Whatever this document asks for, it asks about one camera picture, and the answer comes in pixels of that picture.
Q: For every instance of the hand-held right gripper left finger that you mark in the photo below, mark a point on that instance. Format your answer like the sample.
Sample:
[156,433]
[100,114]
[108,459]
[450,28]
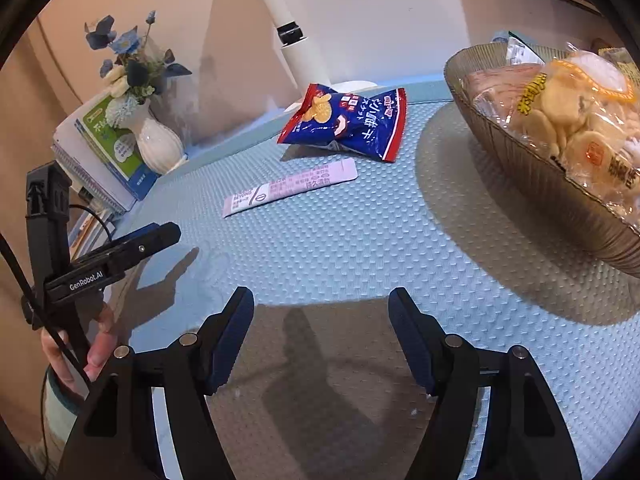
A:
[232,340]

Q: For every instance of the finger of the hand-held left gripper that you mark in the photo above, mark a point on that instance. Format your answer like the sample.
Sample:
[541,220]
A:
[145,242]

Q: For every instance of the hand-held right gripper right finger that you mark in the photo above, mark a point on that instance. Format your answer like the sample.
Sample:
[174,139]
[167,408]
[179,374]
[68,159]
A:
[412,345]

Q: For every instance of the pink stick sachet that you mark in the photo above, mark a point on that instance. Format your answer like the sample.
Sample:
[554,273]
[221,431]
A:
[290,187]

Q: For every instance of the ribbed glass bowl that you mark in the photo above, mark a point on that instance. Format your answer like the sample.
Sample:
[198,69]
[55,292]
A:
[550,200]

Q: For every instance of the blue chip bag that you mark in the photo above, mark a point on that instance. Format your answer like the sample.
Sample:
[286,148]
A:
[345,120]

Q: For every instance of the large orange print cracker packet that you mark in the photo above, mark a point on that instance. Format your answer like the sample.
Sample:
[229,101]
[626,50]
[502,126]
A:
[495,90]

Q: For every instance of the round biscuit packet yellow label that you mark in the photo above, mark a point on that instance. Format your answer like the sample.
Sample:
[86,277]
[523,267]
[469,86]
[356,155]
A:
[565,105]

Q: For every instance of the green and white packet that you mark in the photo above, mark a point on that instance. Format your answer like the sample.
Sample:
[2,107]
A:
[520,50]

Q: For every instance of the yellow cake packet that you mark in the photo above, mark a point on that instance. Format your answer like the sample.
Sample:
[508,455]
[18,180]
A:
[620,57]

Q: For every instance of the person's left forearm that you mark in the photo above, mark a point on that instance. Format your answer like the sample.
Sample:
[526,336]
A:
[60,410]

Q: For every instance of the person's left hand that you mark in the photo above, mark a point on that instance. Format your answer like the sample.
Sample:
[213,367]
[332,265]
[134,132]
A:
[97,355]

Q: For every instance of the orange and white booklet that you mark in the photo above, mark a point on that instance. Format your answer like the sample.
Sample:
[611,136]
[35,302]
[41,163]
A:
[90,230]

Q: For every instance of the white spiral bound notebook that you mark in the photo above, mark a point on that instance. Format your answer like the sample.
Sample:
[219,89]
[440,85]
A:
[85,175]

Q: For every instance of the green cover book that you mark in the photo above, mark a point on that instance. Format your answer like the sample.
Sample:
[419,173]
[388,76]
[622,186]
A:
[115,155]

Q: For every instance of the white ribbed vase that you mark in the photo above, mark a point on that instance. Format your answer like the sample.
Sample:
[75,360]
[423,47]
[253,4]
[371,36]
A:
[160,145]

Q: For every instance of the blue textured mat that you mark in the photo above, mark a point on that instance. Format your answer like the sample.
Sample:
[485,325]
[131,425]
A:
[325,240]

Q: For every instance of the blue and white artificial flowers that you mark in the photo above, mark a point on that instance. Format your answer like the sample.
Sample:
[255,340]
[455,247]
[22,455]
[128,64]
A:
[130,70]

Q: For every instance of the white desk lamp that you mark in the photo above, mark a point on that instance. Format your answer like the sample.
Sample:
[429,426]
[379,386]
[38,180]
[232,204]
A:
[305,60]

